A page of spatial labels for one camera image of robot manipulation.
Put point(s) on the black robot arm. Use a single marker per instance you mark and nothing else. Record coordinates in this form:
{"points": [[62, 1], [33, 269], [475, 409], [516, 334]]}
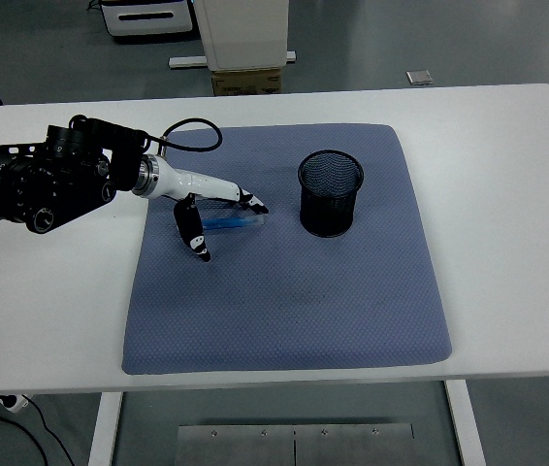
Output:
{"points": [[51, 184]]}

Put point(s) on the black mesh pen holder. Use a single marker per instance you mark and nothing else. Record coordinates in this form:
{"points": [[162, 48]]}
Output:
{"points": [[328, 209]]}

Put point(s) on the small grey floor plate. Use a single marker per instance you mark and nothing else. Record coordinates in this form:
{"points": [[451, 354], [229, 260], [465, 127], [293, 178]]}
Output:
{"points": [[419, 77]]}

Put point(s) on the blue textured mat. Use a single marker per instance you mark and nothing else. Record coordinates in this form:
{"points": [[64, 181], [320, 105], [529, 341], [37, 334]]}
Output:
{"points": [[279, 301]]}

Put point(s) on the white power strip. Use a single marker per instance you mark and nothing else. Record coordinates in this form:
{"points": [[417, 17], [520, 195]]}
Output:
{"points": [[15, 403]]}

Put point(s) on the blue marker with clear cap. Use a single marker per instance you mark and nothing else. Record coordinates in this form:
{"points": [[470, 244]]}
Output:
{"points": [[228, 222]]}

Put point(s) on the grey metal plate with screws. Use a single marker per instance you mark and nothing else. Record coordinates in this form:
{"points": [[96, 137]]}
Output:
{"points": [[255, 446]]}

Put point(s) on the white table leg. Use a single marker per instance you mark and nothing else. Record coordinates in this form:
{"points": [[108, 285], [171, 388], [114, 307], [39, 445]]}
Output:
{"points": [[105, 432], [466, 427]]}

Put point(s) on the white and black hand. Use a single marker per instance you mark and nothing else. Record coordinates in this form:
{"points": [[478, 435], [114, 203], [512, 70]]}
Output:
{"points": [[197, 184]]}

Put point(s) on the white cabinet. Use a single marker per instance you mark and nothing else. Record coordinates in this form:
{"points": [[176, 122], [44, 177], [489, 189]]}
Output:
{"points": [[243, 34]]}

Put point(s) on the white base bar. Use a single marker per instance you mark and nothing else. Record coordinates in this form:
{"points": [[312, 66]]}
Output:
{"points": [[184, 61]]}

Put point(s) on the white device with black slot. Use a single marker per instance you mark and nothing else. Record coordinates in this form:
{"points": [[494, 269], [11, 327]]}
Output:
{"points": [[148, 19]]}

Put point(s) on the cardboard box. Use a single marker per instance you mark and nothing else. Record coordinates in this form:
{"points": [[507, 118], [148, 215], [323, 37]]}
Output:
{"points": [[245, 82]]}

